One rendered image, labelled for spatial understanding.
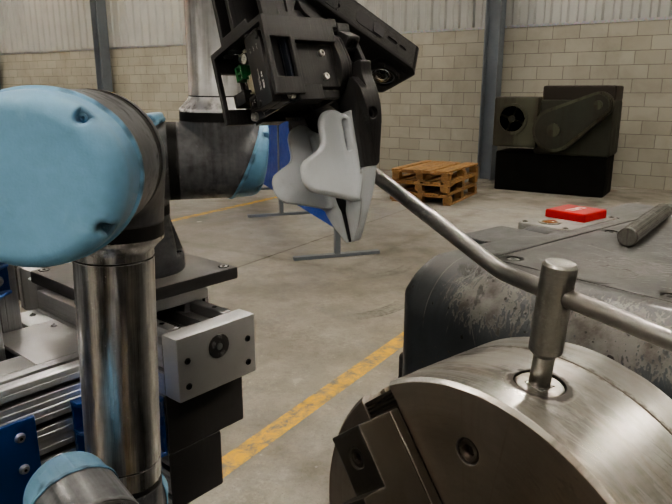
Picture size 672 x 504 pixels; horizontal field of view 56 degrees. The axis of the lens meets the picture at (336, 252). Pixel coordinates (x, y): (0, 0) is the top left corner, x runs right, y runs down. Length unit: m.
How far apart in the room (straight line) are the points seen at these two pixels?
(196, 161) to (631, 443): 0.68
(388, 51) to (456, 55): 10.77
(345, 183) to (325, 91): 0.06
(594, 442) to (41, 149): 0.38
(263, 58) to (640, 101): 10.15
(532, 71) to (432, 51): 1.77
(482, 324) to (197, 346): 0.40
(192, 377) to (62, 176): 0.49
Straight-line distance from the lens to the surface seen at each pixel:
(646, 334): 0.39
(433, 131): 11.42
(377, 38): 0.50
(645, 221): 0.84
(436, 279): 0.66
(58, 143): 0.44
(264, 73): 0.42
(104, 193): 0.44
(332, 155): 0.44
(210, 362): 0.88
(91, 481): 0.59
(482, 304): 0.62
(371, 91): 0.44
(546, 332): 0.42
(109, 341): 0.63
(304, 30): 0.44
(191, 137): 0.94
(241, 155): 0.93
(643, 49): 10.53
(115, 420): 0.67
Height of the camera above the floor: 1.43
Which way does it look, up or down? 14 degrees down
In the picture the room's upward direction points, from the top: straight up
